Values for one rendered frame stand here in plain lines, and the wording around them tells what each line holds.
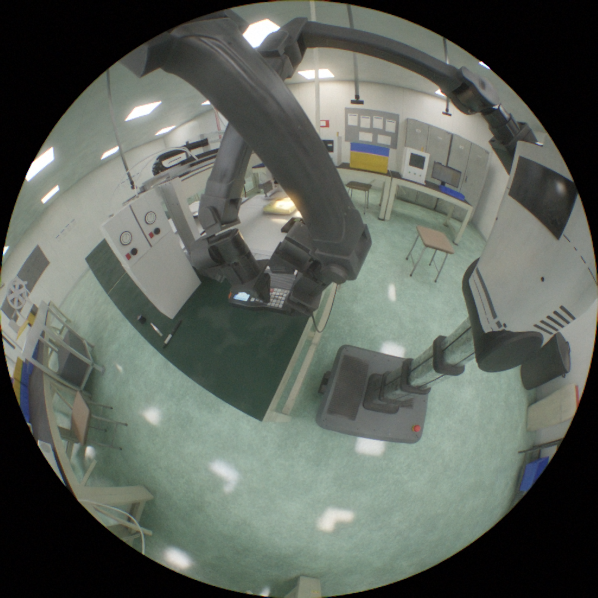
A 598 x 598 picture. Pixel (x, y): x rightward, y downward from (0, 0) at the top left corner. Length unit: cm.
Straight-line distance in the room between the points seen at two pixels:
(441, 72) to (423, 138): 395
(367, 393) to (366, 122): 473
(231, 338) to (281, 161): 55
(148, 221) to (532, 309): 90
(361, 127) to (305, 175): 458
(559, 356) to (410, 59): 238
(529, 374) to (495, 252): 233
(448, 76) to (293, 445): 160
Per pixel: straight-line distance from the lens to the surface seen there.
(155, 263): 72
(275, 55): 41
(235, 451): 138
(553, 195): 33
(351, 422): 102
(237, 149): 34
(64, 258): 762
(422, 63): 47
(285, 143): 17
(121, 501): 179
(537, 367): 258
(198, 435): 151
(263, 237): 80
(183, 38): 20
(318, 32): 47
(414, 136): 436
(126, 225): 66
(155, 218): 70
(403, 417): 112
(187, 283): 82
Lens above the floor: 126
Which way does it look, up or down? 51 degrees down
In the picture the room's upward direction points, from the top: 6 degrees counter-clockwise
